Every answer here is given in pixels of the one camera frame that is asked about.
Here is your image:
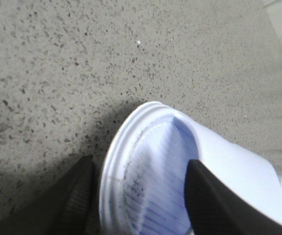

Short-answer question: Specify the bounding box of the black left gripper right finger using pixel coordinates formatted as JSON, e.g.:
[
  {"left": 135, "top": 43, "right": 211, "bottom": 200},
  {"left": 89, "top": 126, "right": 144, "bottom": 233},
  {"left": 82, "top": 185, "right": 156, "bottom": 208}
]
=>
[{"left": 184, "top": 160, "right": 282, "bottom": 235}]

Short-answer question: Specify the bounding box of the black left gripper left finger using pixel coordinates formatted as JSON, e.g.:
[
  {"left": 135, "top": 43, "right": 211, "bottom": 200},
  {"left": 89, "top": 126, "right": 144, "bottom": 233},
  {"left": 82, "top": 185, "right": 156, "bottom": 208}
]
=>
[{"left": 0, "top": 156, "right": 94, "bottom": 235}]

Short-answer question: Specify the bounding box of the light blue slipper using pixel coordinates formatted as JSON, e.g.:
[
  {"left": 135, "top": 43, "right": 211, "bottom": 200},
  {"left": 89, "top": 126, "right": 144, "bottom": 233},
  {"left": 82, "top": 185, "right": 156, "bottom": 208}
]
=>
[{"left": 99, "top": 101, "right": 282, "bottom": 235}]

